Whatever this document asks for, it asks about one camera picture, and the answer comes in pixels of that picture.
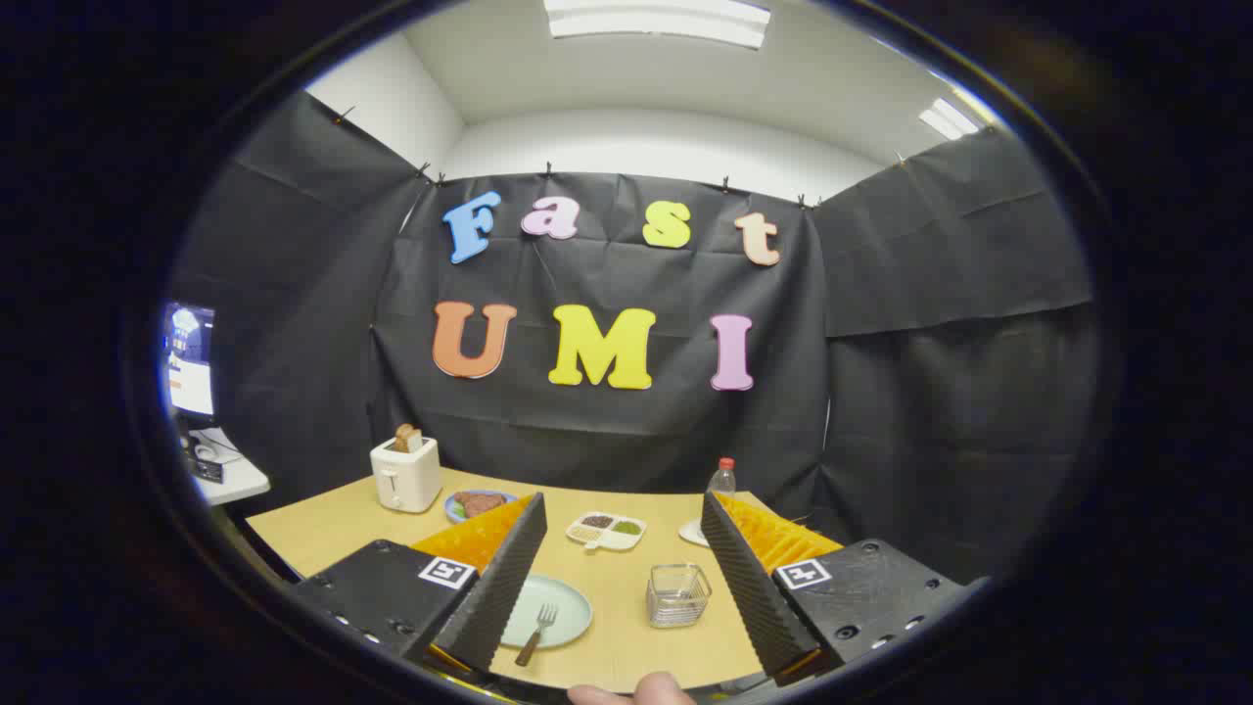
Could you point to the computer monitor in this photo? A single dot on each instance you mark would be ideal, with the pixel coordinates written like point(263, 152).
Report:
point(191, 362)

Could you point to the white divided bean tray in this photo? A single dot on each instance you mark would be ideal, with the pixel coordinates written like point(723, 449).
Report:
point(607, 530)

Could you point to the long ceiling light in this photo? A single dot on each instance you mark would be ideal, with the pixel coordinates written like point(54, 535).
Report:
point(656, 20)

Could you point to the blue plate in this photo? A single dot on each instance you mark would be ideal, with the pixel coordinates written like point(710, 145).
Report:
point(455, 511)

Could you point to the white square coaster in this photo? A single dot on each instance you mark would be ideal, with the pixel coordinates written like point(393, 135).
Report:
point(692, 534)

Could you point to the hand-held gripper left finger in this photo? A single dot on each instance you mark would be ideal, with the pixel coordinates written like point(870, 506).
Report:
point(504, 587)

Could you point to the small ceiling light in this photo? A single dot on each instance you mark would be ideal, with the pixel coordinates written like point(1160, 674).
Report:
point(948, 117)

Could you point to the brown meat piece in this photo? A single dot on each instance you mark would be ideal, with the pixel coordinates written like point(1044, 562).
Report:
point(480, 503)

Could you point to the toasted bread slice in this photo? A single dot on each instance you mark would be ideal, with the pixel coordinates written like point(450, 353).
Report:
point(407, 438)

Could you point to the cream toaster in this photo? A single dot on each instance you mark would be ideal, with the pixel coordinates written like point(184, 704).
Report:
point(406, 478)

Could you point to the black backdrop cloth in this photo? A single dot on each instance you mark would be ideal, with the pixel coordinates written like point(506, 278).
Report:
point(607, 441)

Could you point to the pale green plate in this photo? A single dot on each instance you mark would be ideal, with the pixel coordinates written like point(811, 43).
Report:
point(568, 607)

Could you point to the clear bottle red cap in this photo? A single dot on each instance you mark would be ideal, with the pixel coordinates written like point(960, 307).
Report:
point(722, 480)

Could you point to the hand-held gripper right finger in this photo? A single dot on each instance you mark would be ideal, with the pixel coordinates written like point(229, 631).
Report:
point(749, 587)

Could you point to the white side table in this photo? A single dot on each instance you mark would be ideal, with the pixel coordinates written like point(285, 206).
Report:
point(235, 482)

